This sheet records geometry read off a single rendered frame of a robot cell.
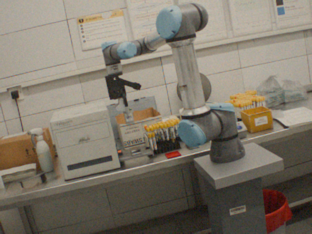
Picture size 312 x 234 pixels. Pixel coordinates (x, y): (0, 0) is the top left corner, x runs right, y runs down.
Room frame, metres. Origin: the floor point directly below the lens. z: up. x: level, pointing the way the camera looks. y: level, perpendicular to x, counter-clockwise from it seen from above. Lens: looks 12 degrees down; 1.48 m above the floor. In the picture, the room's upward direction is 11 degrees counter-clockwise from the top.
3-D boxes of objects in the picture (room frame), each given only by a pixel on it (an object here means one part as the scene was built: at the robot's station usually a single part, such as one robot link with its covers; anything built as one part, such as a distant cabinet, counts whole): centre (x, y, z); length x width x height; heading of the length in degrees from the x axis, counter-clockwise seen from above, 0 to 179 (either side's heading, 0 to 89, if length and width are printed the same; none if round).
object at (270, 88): (2.52, -0.76, 0.97); 0.26 x 0.17 x 0.19; 119
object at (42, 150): (2.00, 0.63, 1.00); 0.09 x 0.08 x 0.24; 8
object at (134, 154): (1.88, 0.15, 0.92); 0.21 x 0.07 x 0.05; 98
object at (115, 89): (1.88, 0.16, 1.26); 0.09 x 0.08 x 0.12; 97
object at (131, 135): (2.28, 0.11, 0.95); 0.29 x 0.25 x 0.15; 8
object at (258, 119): (2.03, -0.53, 0.92); 0.13 x 0.13 x 0.10; 5
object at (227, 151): (1.58, -0.26, 0.97); 0.15 x 0.15 x 0.10
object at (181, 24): (1.50, -0.15, 1.29); 0.15 x 0.12 x 0.55; 128
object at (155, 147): (1.99, 0.00, 0.93); 0.17 x 0.09 x 0.11; 99
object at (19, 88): (2.38, 0.81, 1.29); 0.09 x 0.01 x 0.09; 98
